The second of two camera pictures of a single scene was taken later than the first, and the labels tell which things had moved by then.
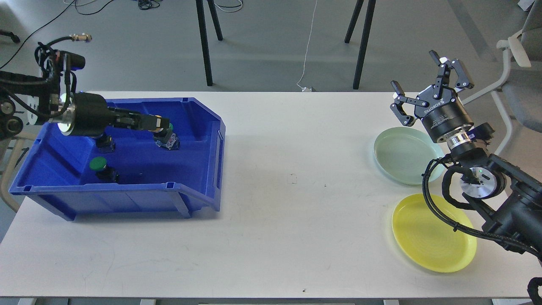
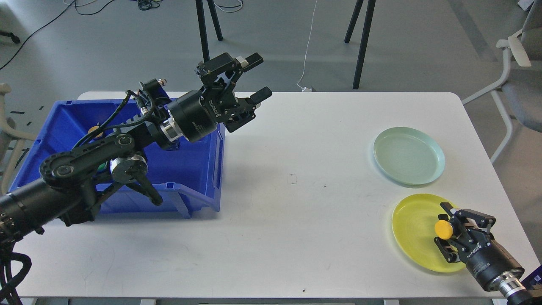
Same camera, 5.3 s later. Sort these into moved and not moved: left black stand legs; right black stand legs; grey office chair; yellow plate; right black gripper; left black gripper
Moved: left black gripper; right black gripper
Not moved: right black stand legs; yellow plate; left black stand legs; grey office chair
